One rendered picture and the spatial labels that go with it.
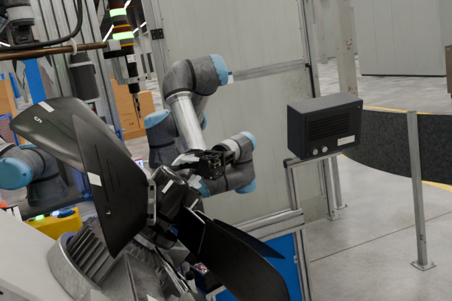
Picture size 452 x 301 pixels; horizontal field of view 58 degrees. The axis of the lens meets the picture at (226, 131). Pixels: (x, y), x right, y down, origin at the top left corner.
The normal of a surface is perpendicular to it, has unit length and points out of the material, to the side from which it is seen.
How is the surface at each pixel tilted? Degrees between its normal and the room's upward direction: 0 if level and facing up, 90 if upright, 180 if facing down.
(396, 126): 90
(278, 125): 90
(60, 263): 50
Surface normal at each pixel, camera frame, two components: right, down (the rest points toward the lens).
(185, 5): 0.33, 0.14
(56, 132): 0.56, -0.62
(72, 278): -0.25, -0.30
